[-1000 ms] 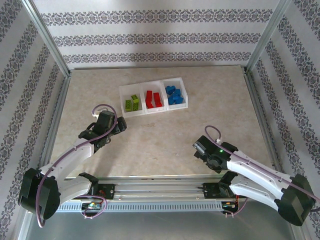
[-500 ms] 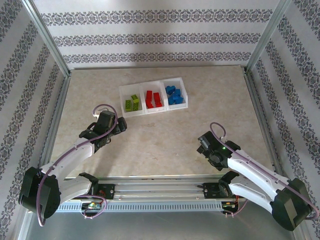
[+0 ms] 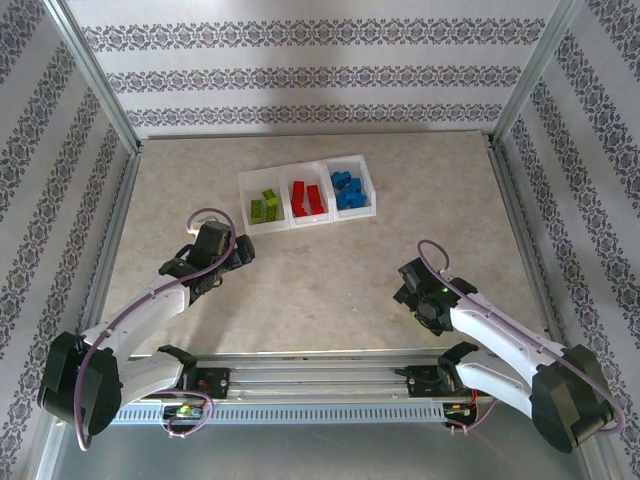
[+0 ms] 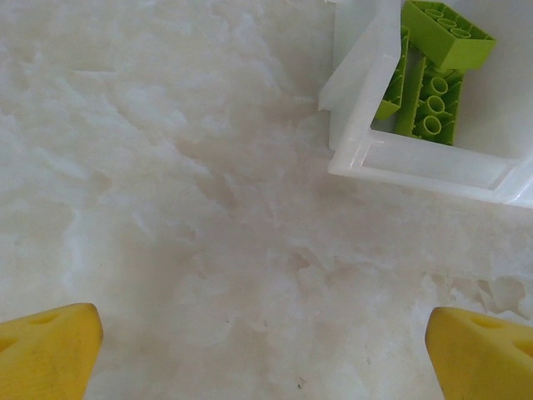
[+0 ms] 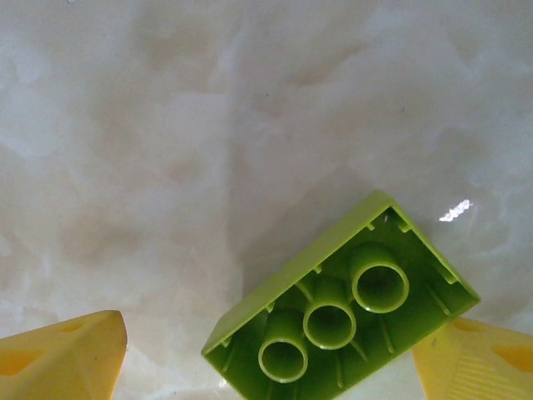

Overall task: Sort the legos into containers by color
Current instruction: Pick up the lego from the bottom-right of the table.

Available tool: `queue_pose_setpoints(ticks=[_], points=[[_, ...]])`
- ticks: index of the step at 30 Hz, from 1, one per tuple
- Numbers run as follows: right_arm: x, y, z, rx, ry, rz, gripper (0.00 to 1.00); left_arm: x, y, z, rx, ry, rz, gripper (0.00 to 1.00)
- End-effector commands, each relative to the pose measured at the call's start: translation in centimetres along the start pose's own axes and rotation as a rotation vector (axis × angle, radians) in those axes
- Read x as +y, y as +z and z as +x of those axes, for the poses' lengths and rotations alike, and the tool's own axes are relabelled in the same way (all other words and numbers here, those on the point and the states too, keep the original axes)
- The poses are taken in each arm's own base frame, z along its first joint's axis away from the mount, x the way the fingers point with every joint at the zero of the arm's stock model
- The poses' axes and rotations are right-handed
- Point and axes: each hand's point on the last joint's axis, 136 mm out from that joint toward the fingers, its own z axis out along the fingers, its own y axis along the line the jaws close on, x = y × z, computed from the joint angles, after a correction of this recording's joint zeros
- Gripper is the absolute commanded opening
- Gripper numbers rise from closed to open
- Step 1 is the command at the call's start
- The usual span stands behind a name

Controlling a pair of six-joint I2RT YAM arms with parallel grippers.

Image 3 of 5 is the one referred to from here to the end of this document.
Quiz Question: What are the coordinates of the white three-compartment plastic container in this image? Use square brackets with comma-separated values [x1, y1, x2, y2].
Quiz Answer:
[237, 154, 379, 236]

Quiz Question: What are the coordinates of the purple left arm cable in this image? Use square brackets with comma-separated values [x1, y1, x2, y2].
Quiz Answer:
[73, 208, 237, 452]

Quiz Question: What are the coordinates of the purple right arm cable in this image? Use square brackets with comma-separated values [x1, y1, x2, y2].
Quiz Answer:
[417, 239, 626, 436]

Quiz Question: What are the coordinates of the aluminium right frame post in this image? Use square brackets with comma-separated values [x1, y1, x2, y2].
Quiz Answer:
[489, 0, 584, 146]

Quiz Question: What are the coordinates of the aluminium left side rail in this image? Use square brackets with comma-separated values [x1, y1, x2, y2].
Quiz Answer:
[69, 147, 144, 364]

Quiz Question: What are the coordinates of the grey slotted cable duct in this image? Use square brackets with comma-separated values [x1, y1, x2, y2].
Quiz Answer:
[112, 402, 449, 426]

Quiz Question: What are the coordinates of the aluminium frame post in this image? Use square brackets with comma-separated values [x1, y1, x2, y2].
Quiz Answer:
[42, 0, 144, 156]
[489, 0, 584, 146]

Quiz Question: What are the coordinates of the grey metal shelf panel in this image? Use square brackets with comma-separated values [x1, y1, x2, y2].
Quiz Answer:
[29, 399, 621, 480]

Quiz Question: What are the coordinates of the aluminium right side rail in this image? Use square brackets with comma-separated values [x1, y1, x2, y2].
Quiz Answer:
[487, 139, 581, 361]

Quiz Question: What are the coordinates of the aluminium front frame rail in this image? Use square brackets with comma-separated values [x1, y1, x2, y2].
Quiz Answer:
[47, 349, 594, 399]

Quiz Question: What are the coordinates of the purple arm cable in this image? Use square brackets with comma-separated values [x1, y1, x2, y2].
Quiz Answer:
[73, 208, 237, 452]
[417, 239, 626, 436]

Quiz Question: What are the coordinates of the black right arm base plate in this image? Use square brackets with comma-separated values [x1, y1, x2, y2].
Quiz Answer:
[404, 364, 499, 400]

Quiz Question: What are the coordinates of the aluminium left frame post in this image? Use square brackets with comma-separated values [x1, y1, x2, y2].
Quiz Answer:
[42, 0, 144, 156]

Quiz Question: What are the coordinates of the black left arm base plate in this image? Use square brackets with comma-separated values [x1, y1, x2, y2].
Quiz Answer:
[192, 367, 232, 401]

